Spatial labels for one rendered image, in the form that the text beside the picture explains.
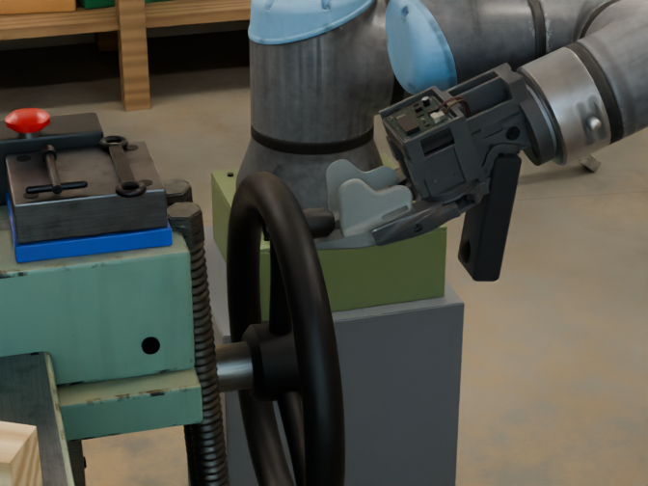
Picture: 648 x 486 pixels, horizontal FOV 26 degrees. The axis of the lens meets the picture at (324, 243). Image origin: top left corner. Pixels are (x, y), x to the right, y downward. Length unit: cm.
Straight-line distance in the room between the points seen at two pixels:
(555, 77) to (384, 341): 63
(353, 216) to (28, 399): 36
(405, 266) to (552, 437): 85
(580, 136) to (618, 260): 195
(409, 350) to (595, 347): 107
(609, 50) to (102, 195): 46
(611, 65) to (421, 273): 61
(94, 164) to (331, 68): 71
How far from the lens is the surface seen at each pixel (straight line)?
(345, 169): 116
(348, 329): 167
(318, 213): 113
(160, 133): 372
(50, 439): 84
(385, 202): 113
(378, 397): 174
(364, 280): 167
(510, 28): 124
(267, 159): 167
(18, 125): 96
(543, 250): 310
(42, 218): 90
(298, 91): 162
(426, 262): 169
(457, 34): 122
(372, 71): 163
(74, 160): 95
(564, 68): 115
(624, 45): 116
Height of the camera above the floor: 136
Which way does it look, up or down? 26 degrees down
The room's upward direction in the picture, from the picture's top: straight up
